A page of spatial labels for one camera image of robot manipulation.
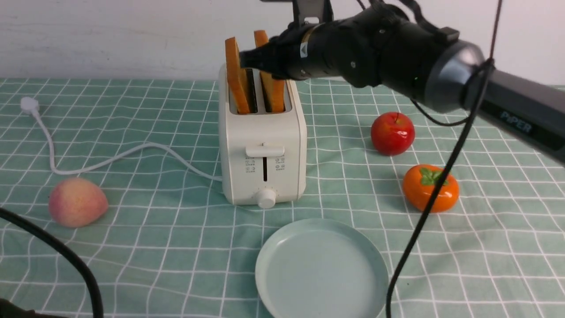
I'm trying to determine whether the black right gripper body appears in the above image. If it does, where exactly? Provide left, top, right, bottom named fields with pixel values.
left=265, top=20, right=354, bottom=81

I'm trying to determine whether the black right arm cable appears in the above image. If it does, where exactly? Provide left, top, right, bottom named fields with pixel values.
left=385, top=0, right=504, bottom=318

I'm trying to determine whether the pink peach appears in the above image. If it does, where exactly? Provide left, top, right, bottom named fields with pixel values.
left=48, top=178, right=109, bottom=229

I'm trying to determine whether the toast slice slot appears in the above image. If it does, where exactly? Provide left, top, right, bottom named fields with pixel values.
left=225, top=38, right=252, bottom=114
left=254, top=30, right=285, bottom=113

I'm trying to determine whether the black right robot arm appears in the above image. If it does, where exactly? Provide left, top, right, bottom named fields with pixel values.
left=257, top=2, right=564, bottom=164

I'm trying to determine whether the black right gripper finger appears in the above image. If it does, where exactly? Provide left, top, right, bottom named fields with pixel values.
left=239, top=46, right=272, bottom=72

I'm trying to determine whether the white toaster power cord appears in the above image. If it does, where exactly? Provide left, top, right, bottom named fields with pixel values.
left=20, top=98, right=222, bottom=182

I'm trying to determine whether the green checkered tablecloth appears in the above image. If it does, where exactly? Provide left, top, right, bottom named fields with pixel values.
left=0, top=79, right=565, bottom=318

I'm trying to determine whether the orange persimmon with green leaf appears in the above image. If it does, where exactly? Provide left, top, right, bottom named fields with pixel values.
left=402, top=164, right=460, bottom=213

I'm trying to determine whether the white two-slot toaster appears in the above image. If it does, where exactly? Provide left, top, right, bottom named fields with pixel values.
left=218, top=65, right=307, bottom=209

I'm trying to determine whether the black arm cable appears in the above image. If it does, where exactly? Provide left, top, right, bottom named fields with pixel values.
left=0, top=208, right=104, bottom=318
left=385, top=0, right=504, bottom=318

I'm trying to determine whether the red apple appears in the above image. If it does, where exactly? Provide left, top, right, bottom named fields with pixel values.
left=370, top=111, right=415, bottom=156

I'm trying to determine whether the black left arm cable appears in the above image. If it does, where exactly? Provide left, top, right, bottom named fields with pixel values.
left=0, top=208, right=104, bottom=318

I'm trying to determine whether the light blue round plate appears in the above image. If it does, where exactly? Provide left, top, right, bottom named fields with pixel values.
left=255, top=219, right=389, bottom=318

